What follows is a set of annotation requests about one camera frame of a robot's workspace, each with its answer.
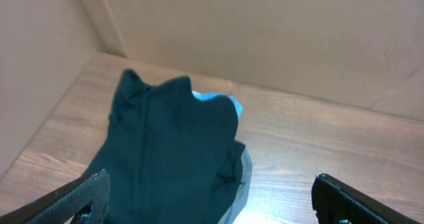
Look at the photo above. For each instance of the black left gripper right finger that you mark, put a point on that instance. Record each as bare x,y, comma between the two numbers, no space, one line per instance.
336,203

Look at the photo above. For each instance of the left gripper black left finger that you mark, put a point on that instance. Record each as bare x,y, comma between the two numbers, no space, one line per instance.
84,200

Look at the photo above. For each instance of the black t-shirt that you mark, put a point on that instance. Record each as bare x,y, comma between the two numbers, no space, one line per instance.
171,157

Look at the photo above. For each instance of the folded grey garment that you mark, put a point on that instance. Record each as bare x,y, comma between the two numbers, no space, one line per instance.
242,193

